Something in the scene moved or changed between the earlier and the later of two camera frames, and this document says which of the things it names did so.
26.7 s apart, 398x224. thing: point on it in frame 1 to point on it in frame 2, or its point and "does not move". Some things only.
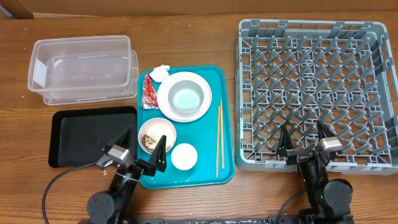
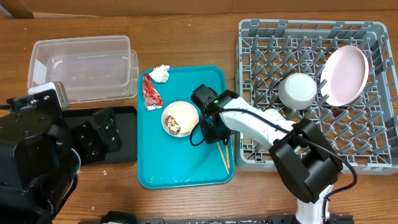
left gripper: x=150 y=168 to x=96 y=148
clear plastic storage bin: x=69 y=70 does not move
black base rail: x=318 y=219 does not move
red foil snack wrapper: x=150 y=99 does not move
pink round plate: x=165 y=87 to x=344 y=74
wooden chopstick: x=222 y=135 to x=227 y=157
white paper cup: x=184 y=157 to x=275 y=114
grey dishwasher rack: x=295 y=73 does not move
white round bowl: x=186 y=97 to x=297 y=91
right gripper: x=285 y=147 to x=212 y=134
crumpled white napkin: x=160 y=73 does not move
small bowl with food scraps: x=152 y=132 to x=179 y=118
